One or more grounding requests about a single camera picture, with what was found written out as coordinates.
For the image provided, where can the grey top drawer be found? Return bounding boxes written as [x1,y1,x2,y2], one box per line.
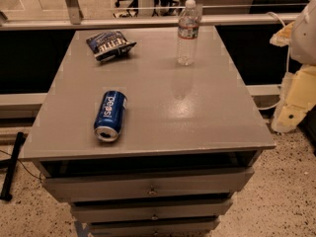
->
[43,167,254,202]

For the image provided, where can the thin black floor cable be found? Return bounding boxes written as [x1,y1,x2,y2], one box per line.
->
[0,149,43,183]

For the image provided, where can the grey metal railing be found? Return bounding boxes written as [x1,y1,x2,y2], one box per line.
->
[0,0,316,32]

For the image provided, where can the grey drawer cabinet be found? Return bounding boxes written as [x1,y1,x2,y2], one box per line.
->
[18,26,277,237]

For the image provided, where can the blue Pepsi can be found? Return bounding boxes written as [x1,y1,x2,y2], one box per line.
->
[94,91,127,142]

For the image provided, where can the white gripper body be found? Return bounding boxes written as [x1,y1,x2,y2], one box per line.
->
[281,64,316,117]

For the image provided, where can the blue Kettle chips bag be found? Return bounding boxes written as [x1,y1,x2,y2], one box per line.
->
[86,31,136,61]

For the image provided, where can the grey bottom drawer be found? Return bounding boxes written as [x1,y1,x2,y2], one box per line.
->
[90,217,219,237]

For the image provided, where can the black metal stand leg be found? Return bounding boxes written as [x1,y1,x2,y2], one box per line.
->
[0,132,26,201]

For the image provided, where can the grey drawer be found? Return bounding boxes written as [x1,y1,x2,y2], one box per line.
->
[71,198,232,223]
[43,167,254,202]
[90,217,219,237]

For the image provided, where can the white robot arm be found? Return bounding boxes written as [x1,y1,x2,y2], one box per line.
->
[270,0,316,132]

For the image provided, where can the grey middle drawer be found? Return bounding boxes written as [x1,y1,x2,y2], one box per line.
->
[71,198,232,223]

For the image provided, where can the white cable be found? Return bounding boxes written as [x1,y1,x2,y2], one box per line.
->
[256,11,292,112]

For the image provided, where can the clear plastic water bottle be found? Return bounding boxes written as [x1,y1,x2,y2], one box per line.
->
[177,0,200,66]

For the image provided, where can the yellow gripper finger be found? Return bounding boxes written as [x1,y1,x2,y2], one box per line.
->
[270,22,294,47]
[271,104,307,133]

